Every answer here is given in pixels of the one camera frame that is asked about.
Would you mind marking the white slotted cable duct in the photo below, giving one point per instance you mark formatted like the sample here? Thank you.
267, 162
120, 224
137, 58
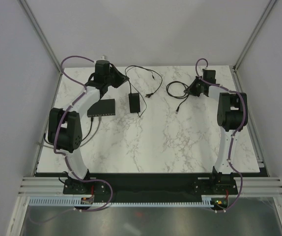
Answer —
93, 202

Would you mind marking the aluminium frame post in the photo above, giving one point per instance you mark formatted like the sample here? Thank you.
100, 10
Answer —
255, 32
37, 28

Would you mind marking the black power adapter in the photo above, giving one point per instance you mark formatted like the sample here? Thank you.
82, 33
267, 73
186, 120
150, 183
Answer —
134, 102

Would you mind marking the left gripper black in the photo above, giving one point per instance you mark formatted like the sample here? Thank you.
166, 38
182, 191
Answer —
121, 78

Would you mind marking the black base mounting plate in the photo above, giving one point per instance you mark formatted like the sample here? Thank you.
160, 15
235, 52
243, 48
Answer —
151, 187

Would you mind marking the right aluminium frame post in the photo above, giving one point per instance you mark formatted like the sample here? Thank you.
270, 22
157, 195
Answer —
255, 32

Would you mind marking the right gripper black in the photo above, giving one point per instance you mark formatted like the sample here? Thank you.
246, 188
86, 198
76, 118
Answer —
191, 90

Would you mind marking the left aluminium frame post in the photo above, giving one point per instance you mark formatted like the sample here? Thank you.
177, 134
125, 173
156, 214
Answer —
37, 28

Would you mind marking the black network switch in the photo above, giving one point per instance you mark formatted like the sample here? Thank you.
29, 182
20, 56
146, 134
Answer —
102, 108

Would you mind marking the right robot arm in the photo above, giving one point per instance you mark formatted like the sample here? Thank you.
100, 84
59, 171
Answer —
232, 116

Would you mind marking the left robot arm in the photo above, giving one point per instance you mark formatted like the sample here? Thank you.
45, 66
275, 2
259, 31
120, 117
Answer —
65, 129

